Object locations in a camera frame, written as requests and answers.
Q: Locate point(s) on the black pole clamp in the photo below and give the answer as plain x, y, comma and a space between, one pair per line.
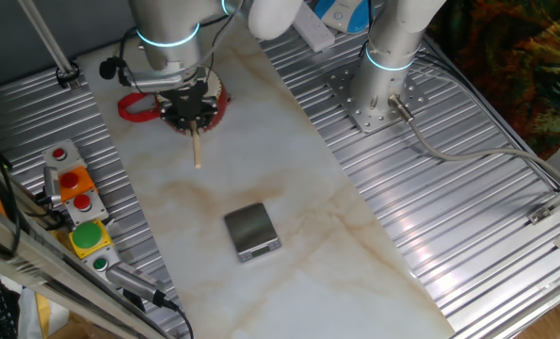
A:
68, 75

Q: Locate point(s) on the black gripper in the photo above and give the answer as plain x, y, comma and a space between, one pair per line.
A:
192, 96

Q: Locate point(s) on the colourful patterned cloth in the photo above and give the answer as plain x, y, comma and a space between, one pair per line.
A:
519, 61

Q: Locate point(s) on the grey box small green button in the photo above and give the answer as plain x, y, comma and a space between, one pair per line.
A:
100, 263

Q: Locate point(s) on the silver digital kitchen scale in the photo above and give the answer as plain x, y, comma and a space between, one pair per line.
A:
251, 228

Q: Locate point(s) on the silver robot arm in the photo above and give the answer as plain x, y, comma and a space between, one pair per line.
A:
388, 47

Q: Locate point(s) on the wooden drumstick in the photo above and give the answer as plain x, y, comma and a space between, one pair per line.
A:
196, 150

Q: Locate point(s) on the silver depth camera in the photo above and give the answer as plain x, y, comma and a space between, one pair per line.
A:
51, 183
133, 281

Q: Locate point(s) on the yellow box green mushroom button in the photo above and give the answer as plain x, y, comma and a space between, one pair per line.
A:
86, 235

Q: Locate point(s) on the white power strip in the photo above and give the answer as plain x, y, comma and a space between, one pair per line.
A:
315, 30

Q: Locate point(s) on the aluminium frame bar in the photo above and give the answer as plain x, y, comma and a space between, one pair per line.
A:
35, 268

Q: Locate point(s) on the orange box red button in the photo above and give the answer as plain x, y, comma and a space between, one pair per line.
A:
70, 180

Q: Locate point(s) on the metal corner bracket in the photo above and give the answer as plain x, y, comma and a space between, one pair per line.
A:
550, 207

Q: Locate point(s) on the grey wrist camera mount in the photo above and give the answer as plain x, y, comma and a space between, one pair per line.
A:
152, 81

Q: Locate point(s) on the red drum with white head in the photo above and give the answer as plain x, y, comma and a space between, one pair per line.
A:
223, 106

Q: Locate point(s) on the grey box red button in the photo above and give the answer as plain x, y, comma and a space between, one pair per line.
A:
83, 202
59, 153

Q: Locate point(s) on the black foam microphone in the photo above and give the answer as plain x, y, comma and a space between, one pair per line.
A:
107, 68

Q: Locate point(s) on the metal support pole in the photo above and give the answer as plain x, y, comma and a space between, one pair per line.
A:
49, 40

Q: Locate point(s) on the blue and white device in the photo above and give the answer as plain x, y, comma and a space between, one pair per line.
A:
343, 14

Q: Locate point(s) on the white and yellow bag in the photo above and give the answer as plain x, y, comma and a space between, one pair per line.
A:
39, 315

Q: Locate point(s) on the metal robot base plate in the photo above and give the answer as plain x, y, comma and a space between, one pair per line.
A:
378, 117

